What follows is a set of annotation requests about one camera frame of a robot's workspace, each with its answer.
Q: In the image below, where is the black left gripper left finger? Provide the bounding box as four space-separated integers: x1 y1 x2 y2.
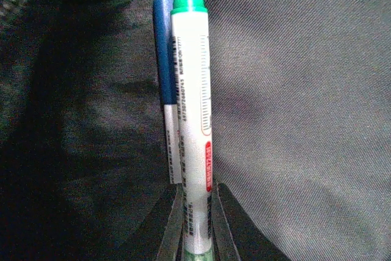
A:
156 187 183 261

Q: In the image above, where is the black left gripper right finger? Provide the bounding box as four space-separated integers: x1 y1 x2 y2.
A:
212 182 241 261

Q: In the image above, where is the black student bag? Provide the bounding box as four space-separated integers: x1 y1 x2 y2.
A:
1 0 390 260

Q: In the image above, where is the green-capped white marker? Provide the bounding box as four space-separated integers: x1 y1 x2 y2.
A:
170 0 213 260

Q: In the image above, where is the blue-capped white pen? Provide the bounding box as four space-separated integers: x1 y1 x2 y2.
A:
153 0 182 185

